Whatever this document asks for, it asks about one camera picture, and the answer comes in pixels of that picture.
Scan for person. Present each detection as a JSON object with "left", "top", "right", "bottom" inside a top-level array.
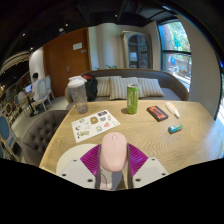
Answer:
[{"left": 30, "top": 72, "right": 43, "bottom": 103}]

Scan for arched glass cabinet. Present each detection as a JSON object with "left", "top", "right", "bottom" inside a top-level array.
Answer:
[{"left": 121, "top": 30, "right": 153, "bottom": 70}]

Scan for white dining chairs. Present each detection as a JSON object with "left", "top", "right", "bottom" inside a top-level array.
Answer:
[{"left": 17, "top": 75, "right": 56, "bottom": 113}]

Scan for brown wooden door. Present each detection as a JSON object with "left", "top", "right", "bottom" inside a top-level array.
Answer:
[{"left": 43, "top": 27, "right": 92, "bottom": 98}]

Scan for grey tufted chair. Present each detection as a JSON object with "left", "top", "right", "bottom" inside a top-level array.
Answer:
[{"left": 21, "top": 109, "right": 69, "bottom": 167}]

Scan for white sticker sheet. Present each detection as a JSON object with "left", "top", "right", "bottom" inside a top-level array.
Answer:
[{"left": 70, "top": 109, "right": 122, "bottom": 144}]

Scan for window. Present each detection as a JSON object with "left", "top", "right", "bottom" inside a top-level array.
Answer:
[{"left": 158, "top": 20, "right": 193, "bottom": 91}]

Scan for clear bottle with white lid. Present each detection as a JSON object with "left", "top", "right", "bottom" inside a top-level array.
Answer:
[{"left": 67, "top": 75, "right": 89, "bottom": 115}]

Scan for black box with red print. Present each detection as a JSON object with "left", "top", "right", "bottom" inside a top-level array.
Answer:
[{"left": 146, "top": 105, "right": 170, "bottom": 123}]

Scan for striped cushion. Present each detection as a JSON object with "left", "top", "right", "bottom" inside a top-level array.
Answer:
[
  {"left": 94, "top": 75, "right": 123, "bottom": 98},
  {"left": 137, "top": 77, "right": 165, "bottom": 98},
  {"left": 109, "top": 76, "right": 145, "bottom": 101}
]

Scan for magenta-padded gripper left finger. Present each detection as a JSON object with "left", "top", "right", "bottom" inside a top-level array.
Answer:
[{"left": 57, "top": 143, "right": 103, "bottom": 190}]

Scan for white tube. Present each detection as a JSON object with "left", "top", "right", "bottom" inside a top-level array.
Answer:
[{"left": 164, "top": 101, "right": 181, "bottom": 119}]

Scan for pink computer mouse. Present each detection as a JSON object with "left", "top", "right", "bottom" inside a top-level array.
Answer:
[{"left": 99, "top": 131, "right": 128, "bottom": 173}]

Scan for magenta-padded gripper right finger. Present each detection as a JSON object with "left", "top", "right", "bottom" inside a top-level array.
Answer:
[{"left": 126, "top": 143, "right": 169, "bottom": 189}]

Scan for green drink can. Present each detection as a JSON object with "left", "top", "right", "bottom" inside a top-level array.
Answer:
[{"left": 126, "top": 83, "right": 140, "bottom": 115}]

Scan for small green blue box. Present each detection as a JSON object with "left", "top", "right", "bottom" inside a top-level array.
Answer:
[{"left": 167, "top": 123, "right": 184, "bottom": 135}]

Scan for blue-backed chairs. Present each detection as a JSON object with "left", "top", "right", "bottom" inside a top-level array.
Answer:
[{"left": 0, "top": 94, "right": 23, "bottom": 161}]

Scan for black backpack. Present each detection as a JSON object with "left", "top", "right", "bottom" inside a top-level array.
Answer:
[{"left": 81, "top": 73, "right": 99, "bottom": 102}]

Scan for grey curved sofa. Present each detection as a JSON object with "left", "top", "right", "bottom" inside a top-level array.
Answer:
[{"left": 64, "top": 68, "right": 190, "bottom": 103}]

